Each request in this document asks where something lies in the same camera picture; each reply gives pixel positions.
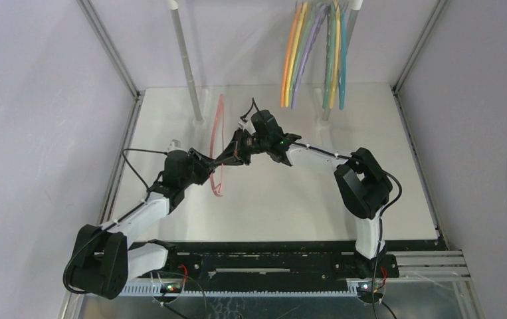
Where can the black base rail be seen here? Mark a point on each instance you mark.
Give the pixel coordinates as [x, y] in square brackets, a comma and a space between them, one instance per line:
[280, 267]

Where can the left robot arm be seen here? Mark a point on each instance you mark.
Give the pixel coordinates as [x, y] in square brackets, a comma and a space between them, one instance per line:
[106, 256]

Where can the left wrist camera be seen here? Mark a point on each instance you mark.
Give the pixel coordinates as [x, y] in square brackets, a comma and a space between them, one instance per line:
[174, 145]

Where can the orange plain hanger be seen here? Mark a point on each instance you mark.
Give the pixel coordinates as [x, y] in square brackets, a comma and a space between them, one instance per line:
[286, 57]

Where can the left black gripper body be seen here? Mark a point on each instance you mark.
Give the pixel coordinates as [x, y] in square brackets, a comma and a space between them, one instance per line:
[199, 170]

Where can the left circuit board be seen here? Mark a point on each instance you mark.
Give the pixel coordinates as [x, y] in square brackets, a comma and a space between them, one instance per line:
[171, 288]

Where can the white clothes rack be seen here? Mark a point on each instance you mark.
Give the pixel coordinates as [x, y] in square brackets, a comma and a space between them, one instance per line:
[355, 7]

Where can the yellow wavy hanger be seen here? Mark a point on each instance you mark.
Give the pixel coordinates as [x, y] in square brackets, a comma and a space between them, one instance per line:
[337, 35]

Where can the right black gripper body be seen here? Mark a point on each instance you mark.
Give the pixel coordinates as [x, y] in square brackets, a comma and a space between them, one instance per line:
[248, 143]

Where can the circuit board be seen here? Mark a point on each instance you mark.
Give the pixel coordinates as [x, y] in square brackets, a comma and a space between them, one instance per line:
[171, 288]
[367, 289]

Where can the purple wavy hanger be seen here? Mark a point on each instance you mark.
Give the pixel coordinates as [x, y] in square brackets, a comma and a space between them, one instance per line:
[320, 12]

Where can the right circuit board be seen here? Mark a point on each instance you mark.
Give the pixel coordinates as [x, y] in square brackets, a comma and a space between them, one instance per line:
[367, 289]

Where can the pink plain hanger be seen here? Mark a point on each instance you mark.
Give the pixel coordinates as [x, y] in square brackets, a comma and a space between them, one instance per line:
[216, 143]

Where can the blue wavy hanger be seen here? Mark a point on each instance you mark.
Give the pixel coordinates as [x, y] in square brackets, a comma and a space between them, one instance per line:
[343, 58]

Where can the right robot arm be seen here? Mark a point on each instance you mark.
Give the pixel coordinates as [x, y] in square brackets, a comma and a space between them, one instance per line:
[363, 185]

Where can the green wavy hanger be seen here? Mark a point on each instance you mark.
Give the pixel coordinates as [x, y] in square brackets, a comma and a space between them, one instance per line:
[330, 53]

